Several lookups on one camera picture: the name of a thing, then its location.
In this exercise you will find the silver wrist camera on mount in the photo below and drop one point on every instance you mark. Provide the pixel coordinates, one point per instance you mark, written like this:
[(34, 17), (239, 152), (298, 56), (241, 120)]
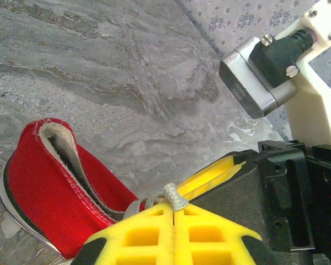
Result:
[(275, 95)]

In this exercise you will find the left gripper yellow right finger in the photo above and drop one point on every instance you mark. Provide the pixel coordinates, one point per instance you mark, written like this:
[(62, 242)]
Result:
[(209, 237)]

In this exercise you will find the white shoelace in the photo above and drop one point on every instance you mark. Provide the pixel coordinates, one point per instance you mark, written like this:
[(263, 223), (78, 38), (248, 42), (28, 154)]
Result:
[(174, 197)]

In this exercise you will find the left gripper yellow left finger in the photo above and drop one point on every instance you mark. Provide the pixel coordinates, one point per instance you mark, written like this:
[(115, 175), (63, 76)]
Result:
[(143, 237)]

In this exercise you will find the red canvas sneaker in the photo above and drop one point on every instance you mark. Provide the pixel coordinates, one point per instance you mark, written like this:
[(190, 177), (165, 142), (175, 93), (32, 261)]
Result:
[(44, 179)]

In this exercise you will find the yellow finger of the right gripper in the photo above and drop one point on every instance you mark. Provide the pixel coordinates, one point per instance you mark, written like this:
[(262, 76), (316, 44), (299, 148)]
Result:
[(209, 172), (231, 204)]

